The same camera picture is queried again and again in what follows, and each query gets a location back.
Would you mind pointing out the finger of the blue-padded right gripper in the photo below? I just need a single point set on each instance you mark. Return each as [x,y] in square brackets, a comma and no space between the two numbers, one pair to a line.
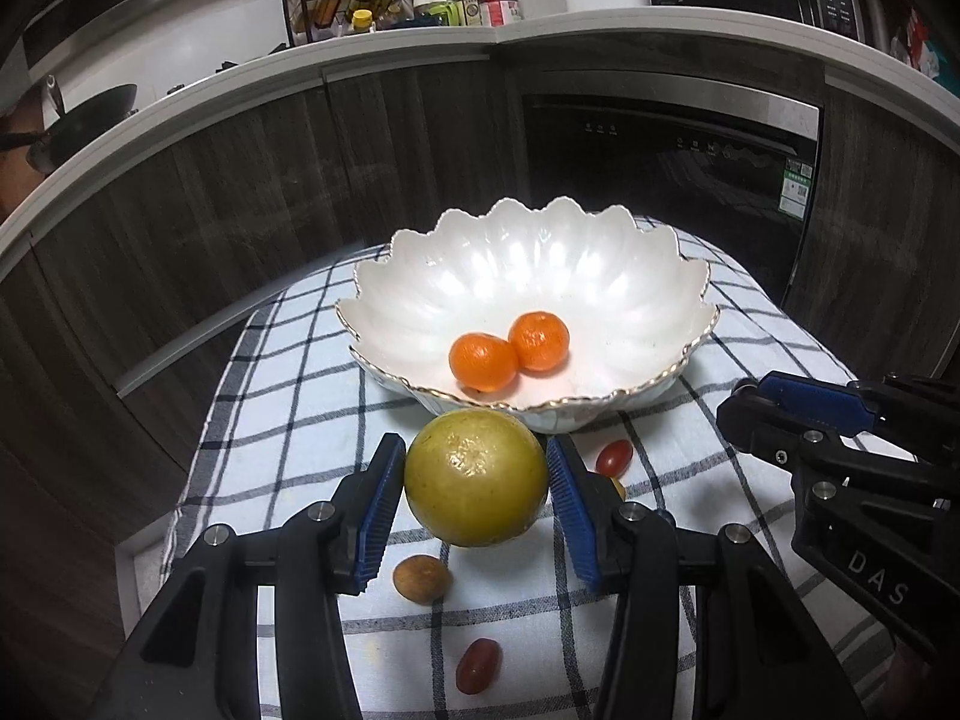
[840,408]

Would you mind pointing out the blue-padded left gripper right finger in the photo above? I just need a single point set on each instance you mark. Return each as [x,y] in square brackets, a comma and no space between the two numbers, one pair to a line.
[623,549]

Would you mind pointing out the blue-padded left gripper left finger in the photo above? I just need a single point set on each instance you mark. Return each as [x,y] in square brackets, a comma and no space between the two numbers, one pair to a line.
[332,548]

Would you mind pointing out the red cherry tomato back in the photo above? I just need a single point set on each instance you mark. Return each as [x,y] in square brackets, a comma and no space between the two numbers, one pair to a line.
[613,460]

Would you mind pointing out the red cherry tomato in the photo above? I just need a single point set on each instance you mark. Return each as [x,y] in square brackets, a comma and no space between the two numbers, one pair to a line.
[478,667]
[613,460]

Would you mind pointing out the brown longan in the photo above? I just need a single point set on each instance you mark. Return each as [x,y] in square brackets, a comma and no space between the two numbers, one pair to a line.
[422,579]
[621,491]

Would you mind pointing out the yellow-green round fruit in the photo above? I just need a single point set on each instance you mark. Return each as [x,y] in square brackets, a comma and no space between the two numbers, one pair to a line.
[475,478]

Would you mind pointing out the red cherry tomato front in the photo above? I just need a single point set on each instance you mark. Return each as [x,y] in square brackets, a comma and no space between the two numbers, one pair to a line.
[478,667]

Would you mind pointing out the blue checked white cloth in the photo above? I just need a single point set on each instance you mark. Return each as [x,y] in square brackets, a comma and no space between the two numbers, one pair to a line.
[293,414]

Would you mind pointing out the orange mandarin right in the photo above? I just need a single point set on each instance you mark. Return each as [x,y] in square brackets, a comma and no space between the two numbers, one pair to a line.
[541,341]

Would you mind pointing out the orange mandarin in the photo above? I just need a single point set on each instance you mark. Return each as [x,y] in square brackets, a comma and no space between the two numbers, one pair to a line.
[483,362]
[541,341]

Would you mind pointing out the white scalloped ceramic bowl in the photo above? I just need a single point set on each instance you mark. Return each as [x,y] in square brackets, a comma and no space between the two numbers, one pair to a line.
[635,308]

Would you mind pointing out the orange mandarin left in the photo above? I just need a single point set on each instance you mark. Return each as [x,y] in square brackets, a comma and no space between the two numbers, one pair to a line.
[483,362]

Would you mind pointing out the built-in black dishwasher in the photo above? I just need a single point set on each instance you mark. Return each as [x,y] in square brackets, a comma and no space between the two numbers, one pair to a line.
[732,164]

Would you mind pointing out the dark wood cabinet drawers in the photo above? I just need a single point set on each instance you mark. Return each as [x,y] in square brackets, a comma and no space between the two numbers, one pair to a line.
[189,232]

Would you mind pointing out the black wok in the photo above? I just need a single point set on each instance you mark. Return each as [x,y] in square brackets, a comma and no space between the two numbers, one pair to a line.
[74,129]

